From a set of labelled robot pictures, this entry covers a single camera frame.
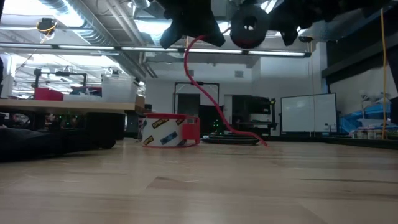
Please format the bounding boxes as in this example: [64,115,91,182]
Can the blue tarp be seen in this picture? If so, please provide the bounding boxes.
[338,103,398,134]

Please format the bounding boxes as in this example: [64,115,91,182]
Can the long ceiling light strip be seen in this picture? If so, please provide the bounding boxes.
[0,43,312,58]

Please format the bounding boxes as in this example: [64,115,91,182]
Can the black equipment rack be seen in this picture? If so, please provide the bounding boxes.
[231,95,278,137]

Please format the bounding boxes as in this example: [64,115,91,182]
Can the whiteboard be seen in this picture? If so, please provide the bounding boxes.
[280,93,338,134]

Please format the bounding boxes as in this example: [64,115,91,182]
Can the white plastic container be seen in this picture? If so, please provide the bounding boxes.
[101,74,139,103]

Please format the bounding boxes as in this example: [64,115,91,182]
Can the red cord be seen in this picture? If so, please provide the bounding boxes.
[183,34,269,147]

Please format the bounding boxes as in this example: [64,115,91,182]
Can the black C-clamp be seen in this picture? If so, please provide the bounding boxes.
[201,133,261,146]

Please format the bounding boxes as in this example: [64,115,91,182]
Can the black camera gantry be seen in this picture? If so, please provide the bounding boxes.
[173,82,220,114]
[33,68,88,88]

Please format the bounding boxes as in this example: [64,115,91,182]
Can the red tape dispenser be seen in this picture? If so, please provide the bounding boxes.
[141,113,201,149]

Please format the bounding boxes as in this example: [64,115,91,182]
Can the red storage box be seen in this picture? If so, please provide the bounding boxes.
[34,87,64,101]

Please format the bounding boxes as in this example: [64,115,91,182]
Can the grey metal cart wooden top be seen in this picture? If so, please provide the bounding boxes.
[0,95,146,139]

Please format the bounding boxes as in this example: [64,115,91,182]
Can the ceiling cord reel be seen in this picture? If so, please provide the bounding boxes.
[36,17,57,41]

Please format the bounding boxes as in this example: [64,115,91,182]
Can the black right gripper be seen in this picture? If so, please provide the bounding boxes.
[269,0,327,47]

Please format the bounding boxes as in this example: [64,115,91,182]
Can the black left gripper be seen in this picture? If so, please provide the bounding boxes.
[159,0,226,50]

